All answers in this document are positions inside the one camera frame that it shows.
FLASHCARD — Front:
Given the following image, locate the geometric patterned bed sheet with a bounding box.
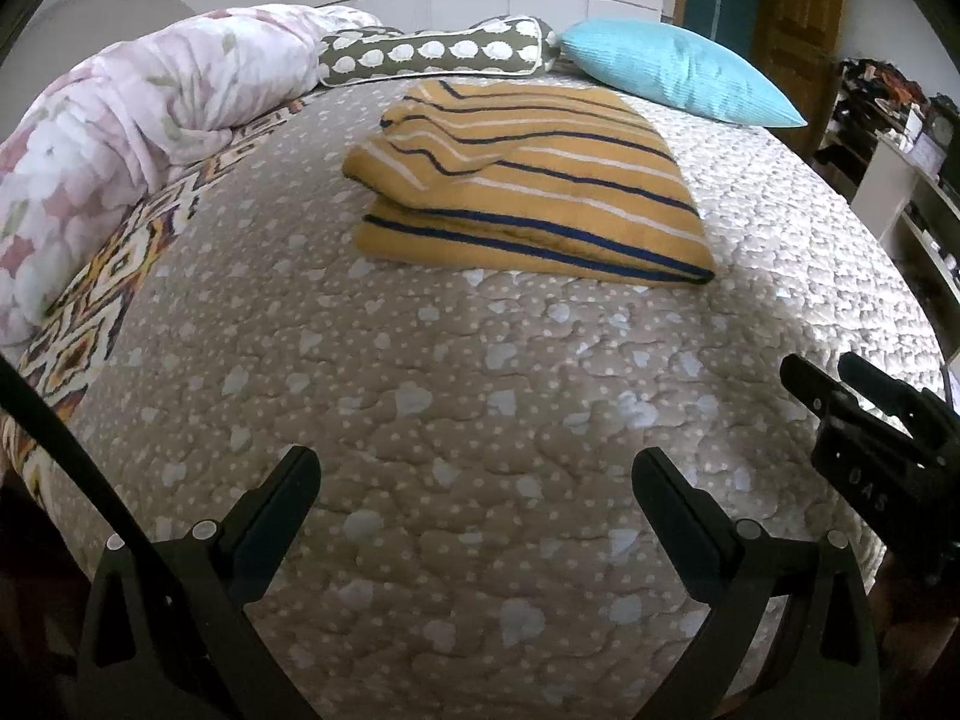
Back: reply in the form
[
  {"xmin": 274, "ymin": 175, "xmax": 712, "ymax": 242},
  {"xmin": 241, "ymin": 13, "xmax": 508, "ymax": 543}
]
[{"xmin": 0, "ymin": 92, "xmax": 310, "ymax": 511}]

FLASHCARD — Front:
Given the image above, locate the white shelf unit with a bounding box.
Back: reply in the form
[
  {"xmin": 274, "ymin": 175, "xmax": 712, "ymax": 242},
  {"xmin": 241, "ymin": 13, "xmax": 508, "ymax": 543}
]
[{"xmin": 849, "ymin": 136, "xmax": 960, "ymax": 361}]

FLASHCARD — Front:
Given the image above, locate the turquoise pillow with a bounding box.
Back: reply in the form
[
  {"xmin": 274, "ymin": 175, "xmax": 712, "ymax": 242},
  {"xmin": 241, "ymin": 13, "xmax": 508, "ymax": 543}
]
[{"xmin": 562, "ymin": 18, "xmax": 807, "ymax": 128}]

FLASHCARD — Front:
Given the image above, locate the brown wooden door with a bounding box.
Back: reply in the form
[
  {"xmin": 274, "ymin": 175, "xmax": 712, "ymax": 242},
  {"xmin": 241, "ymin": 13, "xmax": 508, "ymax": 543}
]
[{"xmin": 750, "ymin": 0, "xmax": 844, "ymax": 161}]

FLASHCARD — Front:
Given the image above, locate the black diagonal cable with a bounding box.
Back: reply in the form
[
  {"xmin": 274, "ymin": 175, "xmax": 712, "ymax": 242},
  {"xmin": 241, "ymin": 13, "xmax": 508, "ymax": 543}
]
[{"xmin": 0, "ymin": 354, "xmax": 152, "ymax": 564}]

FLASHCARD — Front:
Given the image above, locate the olive white patterned pillow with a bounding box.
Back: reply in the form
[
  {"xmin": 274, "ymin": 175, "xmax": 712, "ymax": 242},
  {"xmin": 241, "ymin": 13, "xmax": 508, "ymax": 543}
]
[{"xmin": 319, "ymin": 15, "xmax": 562, "ymax": 88}]

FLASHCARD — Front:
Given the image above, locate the beige heart quilted bedspread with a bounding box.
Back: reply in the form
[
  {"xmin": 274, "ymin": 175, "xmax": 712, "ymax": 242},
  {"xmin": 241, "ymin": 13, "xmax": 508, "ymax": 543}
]
[{"xmin": 70, "ymin": 82, "xmax": 942, "ymax": 718}]

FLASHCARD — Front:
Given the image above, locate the pink floral duvet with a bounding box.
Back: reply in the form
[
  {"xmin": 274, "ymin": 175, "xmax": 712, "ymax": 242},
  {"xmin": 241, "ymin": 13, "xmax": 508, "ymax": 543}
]
[{"xmin": 2, "ymin": 4, "xmax": 379, "ymax": 361}]

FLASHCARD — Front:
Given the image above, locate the clutter pile on shelf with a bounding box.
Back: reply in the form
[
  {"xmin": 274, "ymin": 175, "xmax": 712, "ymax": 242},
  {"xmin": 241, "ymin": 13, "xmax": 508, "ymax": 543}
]
[{"xmin": 811, "ymin": 59, "xmax": 958, "ymax": 199}]

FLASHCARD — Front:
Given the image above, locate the yellow striped knit sweater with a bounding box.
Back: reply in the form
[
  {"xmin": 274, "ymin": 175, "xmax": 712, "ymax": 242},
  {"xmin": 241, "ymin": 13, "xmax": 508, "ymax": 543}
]
[{"xmin": 342, "ymin": 80, "xmax": 715, "ymax": 286}]

